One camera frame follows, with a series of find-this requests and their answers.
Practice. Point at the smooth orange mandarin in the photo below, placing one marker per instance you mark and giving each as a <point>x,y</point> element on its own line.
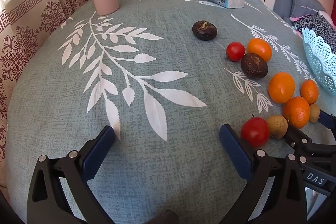
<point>281,87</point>
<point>260,48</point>

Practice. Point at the red cherry tomato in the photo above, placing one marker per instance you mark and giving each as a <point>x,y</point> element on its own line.
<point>235,51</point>
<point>255,132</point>

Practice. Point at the leopard print cloth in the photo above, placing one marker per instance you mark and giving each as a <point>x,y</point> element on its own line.
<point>317,26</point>

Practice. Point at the dimpled orange mandarin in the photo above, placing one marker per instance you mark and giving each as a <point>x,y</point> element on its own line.
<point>309,91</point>
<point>296,111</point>

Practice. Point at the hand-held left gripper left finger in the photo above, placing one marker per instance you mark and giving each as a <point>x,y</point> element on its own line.
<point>99,153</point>

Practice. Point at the light blue tissue box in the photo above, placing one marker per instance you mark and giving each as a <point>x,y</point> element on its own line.
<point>232,1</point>

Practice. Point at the tan longan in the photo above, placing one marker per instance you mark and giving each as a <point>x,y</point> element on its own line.
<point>277,126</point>
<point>314,113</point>

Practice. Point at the beige patterned curtain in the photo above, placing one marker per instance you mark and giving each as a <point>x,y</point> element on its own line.
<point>26,29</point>

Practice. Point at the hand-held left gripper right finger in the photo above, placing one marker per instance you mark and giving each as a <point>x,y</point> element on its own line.
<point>236,153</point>

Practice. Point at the grey cushion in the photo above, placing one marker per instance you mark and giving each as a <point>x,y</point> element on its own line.
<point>305,3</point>

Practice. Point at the light blue lattice basket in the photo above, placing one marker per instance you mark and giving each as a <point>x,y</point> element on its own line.
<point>321,61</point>

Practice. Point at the dark brown passion fruit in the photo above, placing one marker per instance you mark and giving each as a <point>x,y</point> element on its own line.
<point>254,65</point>
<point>204,31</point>

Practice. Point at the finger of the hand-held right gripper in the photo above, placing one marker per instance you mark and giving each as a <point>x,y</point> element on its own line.
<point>328,121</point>
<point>298,138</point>

